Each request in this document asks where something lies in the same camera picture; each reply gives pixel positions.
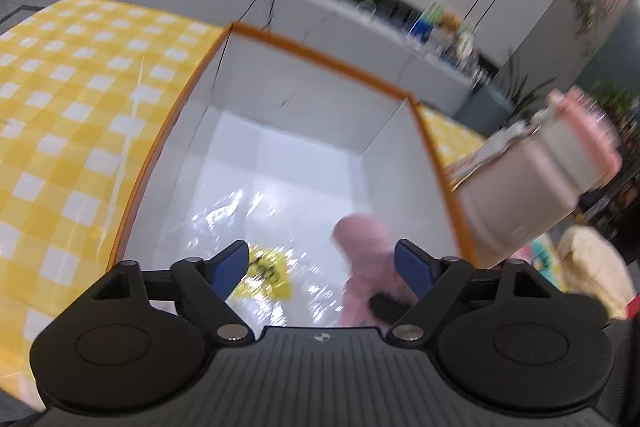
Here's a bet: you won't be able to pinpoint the yellow checkered tablecloth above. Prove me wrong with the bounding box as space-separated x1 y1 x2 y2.
0 0 493 408

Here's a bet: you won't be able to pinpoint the orange-rimmed white box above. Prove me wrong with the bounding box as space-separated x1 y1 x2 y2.
106 22 476 328

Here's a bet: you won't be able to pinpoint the pink plush toy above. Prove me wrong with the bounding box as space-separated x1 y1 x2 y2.
331 213 418 328

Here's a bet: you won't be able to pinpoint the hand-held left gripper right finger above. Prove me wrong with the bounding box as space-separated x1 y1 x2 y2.
392 239 567 343

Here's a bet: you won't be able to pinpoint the white TV console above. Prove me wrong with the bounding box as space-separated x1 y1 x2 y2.
6 0 516 118

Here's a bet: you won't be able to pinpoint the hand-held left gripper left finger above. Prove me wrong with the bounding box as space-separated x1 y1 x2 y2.
92 239 251 344

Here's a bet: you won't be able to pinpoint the colourful toys on console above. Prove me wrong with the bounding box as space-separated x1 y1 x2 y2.
407 1 481 58

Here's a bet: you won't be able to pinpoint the pink and white bottle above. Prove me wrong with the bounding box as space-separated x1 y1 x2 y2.
457 88 623 269

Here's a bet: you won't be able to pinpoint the cream plush toy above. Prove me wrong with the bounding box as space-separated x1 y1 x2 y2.
555 227 637 320

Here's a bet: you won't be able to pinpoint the yellow item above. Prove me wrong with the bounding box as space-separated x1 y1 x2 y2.
235 244 296 300

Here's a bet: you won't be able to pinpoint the green potted plant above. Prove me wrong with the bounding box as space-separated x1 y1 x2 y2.
500 52 558 122

